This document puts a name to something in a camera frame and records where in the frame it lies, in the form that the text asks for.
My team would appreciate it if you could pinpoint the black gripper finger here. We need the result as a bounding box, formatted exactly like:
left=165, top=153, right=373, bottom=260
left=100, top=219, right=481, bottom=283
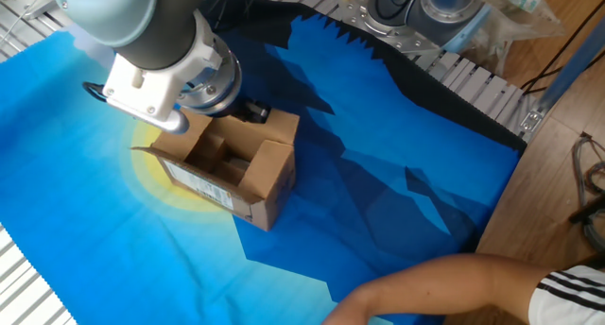
left=248, top=101, right=271, bottom=125

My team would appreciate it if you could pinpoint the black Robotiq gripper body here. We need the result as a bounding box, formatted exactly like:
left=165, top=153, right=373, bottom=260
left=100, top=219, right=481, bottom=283
left=221, top=94, right=259, bottom=121

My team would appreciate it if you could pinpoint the brown cardboard box with label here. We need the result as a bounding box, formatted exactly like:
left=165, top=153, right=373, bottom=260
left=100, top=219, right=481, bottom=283
left=130, top=108, right=302, bottom=232

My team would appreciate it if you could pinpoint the person's bare forearm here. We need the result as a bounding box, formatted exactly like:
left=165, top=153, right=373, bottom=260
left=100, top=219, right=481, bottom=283
left=352, top=253, right=552, bottom=325

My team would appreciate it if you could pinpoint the person's bare hand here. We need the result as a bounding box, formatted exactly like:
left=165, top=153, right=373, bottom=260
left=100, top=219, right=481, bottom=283
left=320, top=294, right=379, bottom=325

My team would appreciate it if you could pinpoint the blue mountain print cloth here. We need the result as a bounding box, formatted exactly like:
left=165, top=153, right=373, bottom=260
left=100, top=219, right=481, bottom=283
left=0, top=0, right=528, bottom=325

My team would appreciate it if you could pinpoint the clear plastic bag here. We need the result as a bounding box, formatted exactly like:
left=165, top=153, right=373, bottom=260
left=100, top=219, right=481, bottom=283
left=465, top=0, right=566, bottom=76

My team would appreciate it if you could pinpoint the black furniture leg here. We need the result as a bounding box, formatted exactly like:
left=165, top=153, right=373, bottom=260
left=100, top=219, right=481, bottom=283
left=569, top=195, right=605, bottom=225

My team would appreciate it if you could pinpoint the white sleeve with black stripes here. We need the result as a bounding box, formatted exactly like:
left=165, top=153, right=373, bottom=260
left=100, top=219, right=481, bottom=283
left=527, top=264, right=605, bottom=325

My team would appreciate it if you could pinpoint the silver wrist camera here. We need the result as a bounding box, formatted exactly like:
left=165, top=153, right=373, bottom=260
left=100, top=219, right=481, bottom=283
left=106, top=97, right=190, bottom=135

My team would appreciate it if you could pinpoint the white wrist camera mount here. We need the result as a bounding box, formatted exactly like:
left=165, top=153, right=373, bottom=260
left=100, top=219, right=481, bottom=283
left=102, top=10, right=223, bottom=123

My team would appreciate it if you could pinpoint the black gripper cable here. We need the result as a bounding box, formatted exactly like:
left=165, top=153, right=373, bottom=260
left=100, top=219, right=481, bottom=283
left=202, top=0, right=266, bottom=31

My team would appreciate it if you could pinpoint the black camera cable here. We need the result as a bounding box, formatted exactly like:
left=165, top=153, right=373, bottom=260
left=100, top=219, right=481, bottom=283
left=82, top=81, right=109, bottom=103

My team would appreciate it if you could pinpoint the black floor cable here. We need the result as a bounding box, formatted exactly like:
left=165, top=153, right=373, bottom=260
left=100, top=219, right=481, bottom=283
left=519, top=0, right=605, bottom=95

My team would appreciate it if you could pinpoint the aluminium frame bar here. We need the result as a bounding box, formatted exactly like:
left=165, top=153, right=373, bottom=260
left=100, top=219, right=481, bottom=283
left=519, top=17, right=605, bottom=137

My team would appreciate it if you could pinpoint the grey cable bundle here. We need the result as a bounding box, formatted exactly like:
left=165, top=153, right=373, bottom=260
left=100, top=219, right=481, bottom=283
left=569, top=131, right=605, bottom=253

